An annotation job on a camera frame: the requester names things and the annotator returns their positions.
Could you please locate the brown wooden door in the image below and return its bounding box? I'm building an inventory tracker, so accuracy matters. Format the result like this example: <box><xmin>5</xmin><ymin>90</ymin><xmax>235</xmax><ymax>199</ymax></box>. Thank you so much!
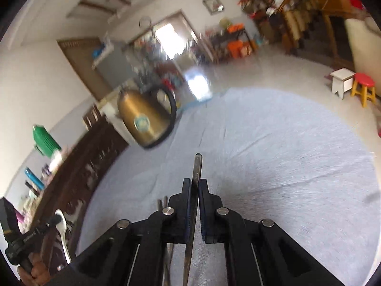
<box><xmin>57</xmin><ymin>37</ymin><xmax>114</xmax><ymax>100</ymax></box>

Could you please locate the blue bottle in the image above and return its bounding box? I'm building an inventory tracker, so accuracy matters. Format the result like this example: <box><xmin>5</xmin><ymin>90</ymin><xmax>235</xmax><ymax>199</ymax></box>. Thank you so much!
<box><xmin>24</xmin><ymin>168</ymin><xmax>45</xmax><ymax>190</ymax></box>

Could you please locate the dark wooden chair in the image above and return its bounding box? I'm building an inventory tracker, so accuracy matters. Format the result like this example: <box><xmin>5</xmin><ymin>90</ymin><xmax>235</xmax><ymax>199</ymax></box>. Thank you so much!
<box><xmin>83</xmin><ymin>104</ymin><xmax>102</xmax><ymax>130</ymax></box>

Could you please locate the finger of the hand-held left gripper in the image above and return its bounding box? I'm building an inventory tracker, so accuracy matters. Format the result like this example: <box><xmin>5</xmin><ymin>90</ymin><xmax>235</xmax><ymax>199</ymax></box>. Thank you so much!
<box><xmin>36</xmin><ymin>215</ymin><xmax>63</xmax><ymax>239</ymax></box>

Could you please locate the dark carved wooden sideboard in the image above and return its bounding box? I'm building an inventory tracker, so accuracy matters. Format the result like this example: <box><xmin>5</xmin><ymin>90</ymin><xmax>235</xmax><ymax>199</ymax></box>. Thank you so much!
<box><xmin>28</xmin><ymin>119</ymin><xmax>130</xmax><ymax>275</ymax></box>

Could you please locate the grey refrigerator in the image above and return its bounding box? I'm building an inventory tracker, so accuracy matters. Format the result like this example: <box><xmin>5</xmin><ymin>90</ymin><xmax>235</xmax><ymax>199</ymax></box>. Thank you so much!
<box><xmin>92</xmin><ymin>40</ymin><xmax>140</xmax><ymax>90</ymax></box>

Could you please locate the red and yellow stool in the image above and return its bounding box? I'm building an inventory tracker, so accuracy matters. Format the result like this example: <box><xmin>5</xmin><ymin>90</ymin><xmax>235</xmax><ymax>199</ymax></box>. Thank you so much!
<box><xmin>351</xmin><ymin>73</ymin><xmax>376</xmax><ymax>108</ymax></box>

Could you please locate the dark wooden side table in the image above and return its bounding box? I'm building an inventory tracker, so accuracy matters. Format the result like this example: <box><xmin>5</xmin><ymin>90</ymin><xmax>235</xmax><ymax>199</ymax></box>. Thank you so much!
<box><xmin>205</xmin><ymin>21</ymin><xmax>256</xmax><ymax>63</ymax></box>

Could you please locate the person's left hand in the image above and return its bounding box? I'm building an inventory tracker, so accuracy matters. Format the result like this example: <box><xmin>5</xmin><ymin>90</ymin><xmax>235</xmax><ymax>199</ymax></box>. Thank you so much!
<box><xmin>18</xmin><ymin>253</ymin><xmax>52</xmax><ymax>286</ymax></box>

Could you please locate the white plastic spoon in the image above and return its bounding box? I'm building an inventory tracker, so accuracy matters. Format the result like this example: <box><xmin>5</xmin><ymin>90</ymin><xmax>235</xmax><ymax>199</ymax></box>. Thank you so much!
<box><xmin>55</xmin><ymin>209</ymin><xmax>72</xmax><ymax>265</ymax></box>

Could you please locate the framed wall picture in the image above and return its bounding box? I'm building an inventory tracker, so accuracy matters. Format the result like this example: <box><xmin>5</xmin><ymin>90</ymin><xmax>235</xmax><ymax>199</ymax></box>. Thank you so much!
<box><xmin>202</xmin><ymin>0</ymin><xmax>225</xmax><ymax>15</ymax></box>

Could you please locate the white low stool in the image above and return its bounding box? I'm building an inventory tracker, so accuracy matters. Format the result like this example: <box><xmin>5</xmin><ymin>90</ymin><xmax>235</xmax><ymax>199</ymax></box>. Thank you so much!
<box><xmin>330</xmin><ymin>67</ymin><xmax>356</xmax><ymax>99</ymax></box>

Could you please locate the wooden staircase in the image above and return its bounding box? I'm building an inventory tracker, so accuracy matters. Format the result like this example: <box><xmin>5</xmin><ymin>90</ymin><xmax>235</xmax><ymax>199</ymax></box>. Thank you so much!
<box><xmin>277</xmin><ymin>0</ymin><xmax>362</xmax><ymax>66</ymax></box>

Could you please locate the green thermos jug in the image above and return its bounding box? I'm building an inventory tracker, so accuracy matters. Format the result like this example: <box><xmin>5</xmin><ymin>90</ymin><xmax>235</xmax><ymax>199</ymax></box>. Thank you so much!
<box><xmin>32</xmin><ymin>124</ymin><xmax>61</xmax><ymax>157</ymax></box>

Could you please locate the gold electric kettle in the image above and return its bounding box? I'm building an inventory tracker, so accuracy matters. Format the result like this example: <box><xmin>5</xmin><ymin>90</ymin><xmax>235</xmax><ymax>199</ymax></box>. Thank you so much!
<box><xmin>117</xmin><ymin>84</ymin><xmax>178</xmax><ymax>149</ymax></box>

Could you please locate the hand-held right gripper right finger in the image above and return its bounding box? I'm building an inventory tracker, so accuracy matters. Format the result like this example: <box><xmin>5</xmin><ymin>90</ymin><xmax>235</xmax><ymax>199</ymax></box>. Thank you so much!
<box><xmin>198</xmin><ymin>178</ymin><xmax>346</xmax><ymax>286</ymax></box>

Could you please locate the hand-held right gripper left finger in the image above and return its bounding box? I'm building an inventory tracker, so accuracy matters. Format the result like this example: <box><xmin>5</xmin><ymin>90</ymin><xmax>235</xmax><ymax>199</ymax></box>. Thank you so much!
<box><xmin>52</xmin><ymin>178</ymin><xmax>192</xmax><ymax>286</ymax></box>

